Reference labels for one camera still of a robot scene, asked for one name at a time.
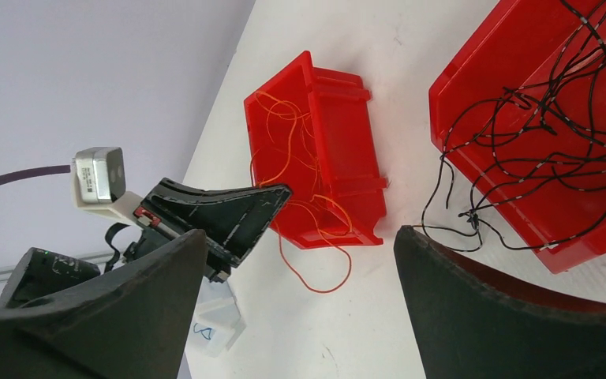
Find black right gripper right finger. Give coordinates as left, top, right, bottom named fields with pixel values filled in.
left=394, top=226, right=606, bottom=378

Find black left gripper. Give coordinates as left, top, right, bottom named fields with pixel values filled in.
left=104, top=178, right=292, bottom=283

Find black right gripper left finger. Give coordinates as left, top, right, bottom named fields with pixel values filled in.
left=0, top=230, right=208, bottom=378

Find orange wire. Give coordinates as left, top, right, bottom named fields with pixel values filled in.
left=249, top=89, right=335, bottom=210
left=274, top=194, right=354, bottom=295

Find black wire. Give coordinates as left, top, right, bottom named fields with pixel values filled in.
left=420, top=0, right=606, bottom=254

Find white plastic tray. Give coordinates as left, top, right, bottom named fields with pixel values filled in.
left=186, top=278, right=246, bottom=357

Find far red plastic bin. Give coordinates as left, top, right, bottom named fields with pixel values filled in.
left=244, top=51, right=387, bottom=250

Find red plastic bin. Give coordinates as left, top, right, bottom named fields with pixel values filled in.
left=421, top=1, right=606, bottom=273
left=244, top=51, right=387, bottom=250

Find near red plastic bin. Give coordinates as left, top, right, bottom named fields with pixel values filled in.
left=421, top=1, right=606, bottom=273

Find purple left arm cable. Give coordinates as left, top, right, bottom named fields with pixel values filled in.
left=0, top=163, right=73, bottom=202

